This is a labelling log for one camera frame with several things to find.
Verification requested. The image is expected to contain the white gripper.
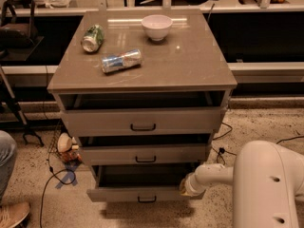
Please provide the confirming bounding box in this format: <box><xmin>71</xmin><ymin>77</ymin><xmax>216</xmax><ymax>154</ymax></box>
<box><xmin>179</xmin><ymin>173</ymin><xmax>206</xmax><ymax>197</ymax></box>

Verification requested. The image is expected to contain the grey drawer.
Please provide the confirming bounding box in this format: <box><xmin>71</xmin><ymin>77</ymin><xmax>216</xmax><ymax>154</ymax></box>
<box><xmin>76</xmin><ymin>133</ymin><xmax>211</xmax><ymax>165</ymax></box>
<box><xmin>87</xmin><ymin>162</ymin><xmax>200</xmax><ymax>203</ymax></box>
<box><xmin>57</xmin><ymin>90</ymin><xmax>227</xmax><ymax>137</ymax></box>

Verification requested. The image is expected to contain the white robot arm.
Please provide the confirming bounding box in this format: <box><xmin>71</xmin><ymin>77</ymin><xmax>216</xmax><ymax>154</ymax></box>
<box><xmin>180</xmin><ymin>141</ymin><xmax>304</xmax><ymax>228</ymax></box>

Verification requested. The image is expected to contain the grey drawer cabinet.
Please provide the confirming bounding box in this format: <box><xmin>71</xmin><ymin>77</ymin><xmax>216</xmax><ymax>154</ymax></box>
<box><xmin>47</xmin><ymin>9</ymin><xmax>238</xmax><ymax>192</ymax></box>

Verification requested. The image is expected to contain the blue tape cross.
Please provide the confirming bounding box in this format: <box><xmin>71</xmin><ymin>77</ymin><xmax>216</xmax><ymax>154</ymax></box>
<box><xmin>55</xmin><ymin>161</ymin><xmax>81</xmax><ymax>189</ymax></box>

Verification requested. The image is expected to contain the blue silver soda can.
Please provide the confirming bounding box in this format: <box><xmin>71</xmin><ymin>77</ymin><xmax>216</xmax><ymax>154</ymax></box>
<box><xmin>102</xmin><ymin>49</ymin><xmax>143</xmax><ymax>73</ymax></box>

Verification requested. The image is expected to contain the white bowl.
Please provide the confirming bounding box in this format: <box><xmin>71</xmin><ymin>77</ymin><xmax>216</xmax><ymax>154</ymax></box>
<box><xmin>142</xmin><ymin>14</ymin><xmax>173</xmax><ymax>41</ymax></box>

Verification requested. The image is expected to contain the green soda can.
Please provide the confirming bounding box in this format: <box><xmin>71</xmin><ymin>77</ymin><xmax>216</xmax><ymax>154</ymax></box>
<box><xmin>81</xmin><ymin>24</ymin><xmax>105</xmax><ymax>53</ymax></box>

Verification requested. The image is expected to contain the person leg in jeans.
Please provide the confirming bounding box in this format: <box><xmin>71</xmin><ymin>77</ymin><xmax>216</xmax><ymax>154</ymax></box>
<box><xmin>0</xmin><ymin>131</ymin><xmax>17</xmax><ymax>200</ymax></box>

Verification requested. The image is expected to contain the black tripod leg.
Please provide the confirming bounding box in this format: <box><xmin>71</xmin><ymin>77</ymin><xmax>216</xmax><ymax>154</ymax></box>
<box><xmin>0</xmin><ymin>66</ymin><xmax>44</xmax><ymax>146</ymax></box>

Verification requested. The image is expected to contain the dark chair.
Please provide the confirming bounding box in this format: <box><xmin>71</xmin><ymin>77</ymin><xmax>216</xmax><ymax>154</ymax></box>
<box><xmin>0</xmin><ymin>0</ymin><xmax>44</xmax><ymax>62</ymax></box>

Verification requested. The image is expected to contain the black floor cable right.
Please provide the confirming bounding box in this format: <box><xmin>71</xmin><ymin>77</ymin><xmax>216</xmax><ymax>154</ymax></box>
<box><xmin>211</xmin><ymin>122</ymin><xmax>304</xmax><ymax>166</ymax></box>

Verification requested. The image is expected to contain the black floor cable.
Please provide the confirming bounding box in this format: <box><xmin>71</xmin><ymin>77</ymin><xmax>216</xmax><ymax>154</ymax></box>
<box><xmin>211</xmin><ymin>122</ymin><xmax>304</xmax><ymax>166</ymax></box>
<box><xmin>39</xmin><ymin>117</ymin><xmax>77</xmax><ymax>228</ymax></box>

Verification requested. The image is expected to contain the wire basket with toys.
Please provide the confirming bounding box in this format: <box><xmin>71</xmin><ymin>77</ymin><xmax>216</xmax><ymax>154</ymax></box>
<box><xmin>47</xmin><ymin>123</ymin><xmax>82</xmax><ymax>163</ymax></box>

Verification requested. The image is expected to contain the black floor cable left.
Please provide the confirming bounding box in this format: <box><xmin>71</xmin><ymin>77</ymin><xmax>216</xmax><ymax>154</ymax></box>
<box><xmin>39</xmin><ymin>117</ymin><xmax>77</xmax><ymax>228</ymax></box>

